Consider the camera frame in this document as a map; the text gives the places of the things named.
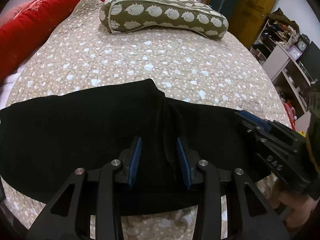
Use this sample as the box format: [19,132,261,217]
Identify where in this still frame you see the black pants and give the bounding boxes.
[1,79,269,215]

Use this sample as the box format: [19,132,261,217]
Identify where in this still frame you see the person's right hand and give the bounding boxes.
[268,180,319,229]

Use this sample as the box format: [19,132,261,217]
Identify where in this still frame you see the red cardboard box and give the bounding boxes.
[283,101,296,131]

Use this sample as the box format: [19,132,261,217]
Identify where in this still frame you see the white shelf unit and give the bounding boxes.
[250,17,313,133]

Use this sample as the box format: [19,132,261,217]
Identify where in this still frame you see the purple desk clock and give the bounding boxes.
[288,45,303,61]

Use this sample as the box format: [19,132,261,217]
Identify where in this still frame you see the yellow wooden door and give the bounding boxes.
[228,0,276,49]

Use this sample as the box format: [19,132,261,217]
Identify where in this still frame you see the beige dotted quilt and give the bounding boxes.
[2,0,292,240]

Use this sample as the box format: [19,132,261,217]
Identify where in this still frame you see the red rolled comforter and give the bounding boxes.
[0,0,139,83]

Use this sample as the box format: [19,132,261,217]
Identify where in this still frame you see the green hedgehog pattern pillow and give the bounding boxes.
[99,0,229,40]

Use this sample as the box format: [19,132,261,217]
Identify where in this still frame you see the pink pillow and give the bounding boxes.
[0,1,32,27]

